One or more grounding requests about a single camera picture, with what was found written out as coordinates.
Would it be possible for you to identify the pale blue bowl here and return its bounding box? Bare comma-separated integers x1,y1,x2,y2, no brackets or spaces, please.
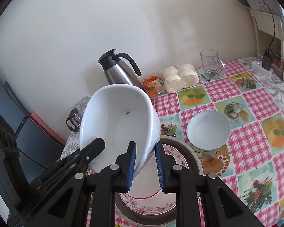
186,110,232,151

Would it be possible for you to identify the small white bowl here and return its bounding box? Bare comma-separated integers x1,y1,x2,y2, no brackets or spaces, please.
79,84,161,178

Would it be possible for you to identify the dark panel with pink edge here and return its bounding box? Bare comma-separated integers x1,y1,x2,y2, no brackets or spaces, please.
14,111,67,171

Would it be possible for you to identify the orange snack packet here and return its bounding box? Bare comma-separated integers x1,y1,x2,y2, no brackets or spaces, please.
143,76,165,98

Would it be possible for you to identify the clear glass mug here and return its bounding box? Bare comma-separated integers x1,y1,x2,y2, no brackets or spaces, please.
200,49,226,81

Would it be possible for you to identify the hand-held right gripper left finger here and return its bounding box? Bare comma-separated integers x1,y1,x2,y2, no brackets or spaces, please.
41,141,136,227

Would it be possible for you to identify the black charger cable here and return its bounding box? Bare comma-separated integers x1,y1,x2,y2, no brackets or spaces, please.
247,0,275,50

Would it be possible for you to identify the white power strip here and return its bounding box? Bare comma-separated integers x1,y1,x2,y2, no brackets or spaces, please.
251,60,273,77

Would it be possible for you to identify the stainless steel basin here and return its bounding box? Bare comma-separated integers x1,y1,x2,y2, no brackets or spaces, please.
115,136,203,227

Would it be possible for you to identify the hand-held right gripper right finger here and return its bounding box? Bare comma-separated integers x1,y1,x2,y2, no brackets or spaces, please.
155,143,254,227

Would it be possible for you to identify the glass teapot with black handle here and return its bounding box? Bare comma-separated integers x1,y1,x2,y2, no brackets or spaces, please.
66,107,83,133

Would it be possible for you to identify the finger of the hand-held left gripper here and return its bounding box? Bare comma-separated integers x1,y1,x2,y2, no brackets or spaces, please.
28,137,106,194

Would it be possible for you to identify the bag of white steamed buns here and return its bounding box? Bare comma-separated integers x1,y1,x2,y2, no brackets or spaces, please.
163,64,200,94

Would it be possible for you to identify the black charger adapter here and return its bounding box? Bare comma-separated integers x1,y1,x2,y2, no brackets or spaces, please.
262,48,272,71

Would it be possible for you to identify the round floral rimmed plate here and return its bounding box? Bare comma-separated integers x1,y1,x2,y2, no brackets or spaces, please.
119,144,189,214

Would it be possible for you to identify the stainless steel thermos jug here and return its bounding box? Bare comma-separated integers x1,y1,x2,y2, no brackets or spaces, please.
98,48,142,90

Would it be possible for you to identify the dark blue panel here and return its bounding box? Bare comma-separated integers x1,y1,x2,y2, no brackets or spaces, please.
0,66,26,135

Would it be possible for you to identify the white shelf rack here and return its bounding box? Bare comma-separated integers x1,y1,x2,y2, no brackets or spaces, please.
250,8,284,79

